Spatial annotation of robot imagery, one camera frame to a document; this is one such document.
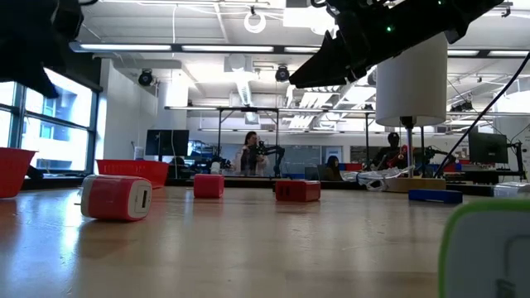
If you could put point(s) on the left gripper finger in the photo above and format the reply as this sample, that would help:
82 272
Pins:
41 83

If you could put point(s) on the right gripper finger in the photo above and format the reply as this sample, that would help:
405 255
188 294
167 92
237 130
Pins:
335 49
323 74

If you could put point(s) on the red cube wall charger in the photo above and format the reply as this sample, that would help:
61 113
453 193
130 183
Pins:
297 190

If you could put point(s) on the red and white wall charger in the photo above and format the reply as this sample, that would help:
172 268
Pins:
116 198

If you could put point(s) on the pink cube wall charger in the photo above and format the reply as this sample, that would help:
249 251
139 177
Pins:
208 186

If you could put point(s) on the blue power bank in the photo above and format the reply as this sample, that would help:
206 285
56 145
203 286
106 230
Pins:
435 196

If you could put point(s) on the black lab robot arm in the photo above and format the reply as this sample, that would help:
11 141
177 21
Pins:
273 150

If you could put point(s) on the large glass window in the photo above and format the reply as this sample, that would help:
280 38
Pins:
58 107

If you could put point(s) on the black ceiling spotlight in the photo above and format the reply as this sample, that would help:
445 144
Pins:
282 73
145 78

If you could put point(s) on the white cylindrical lamp shade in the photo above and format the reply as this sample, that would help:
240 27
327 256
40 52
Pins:
414 83

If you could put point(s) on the red plastic mesh basket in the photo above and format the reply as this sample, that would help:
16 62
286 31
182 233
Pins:
12 171
132 171

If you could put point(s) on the black computer monitor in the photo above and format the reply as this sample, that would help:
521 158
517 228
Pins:
488 147
165 142

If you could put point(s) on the round wooden lamp base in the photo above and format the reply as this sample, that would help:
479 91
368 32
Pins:
418 185

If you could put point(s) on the black metal frame rig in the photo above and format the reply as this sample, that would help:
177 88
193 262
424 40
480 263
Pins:
248 109

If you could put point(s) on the black aluminium table frame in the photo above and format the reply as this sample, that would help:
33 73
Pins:
248 182

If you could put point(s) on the green and white wall charger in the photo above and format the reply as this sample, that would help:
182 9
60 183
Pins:
484 252

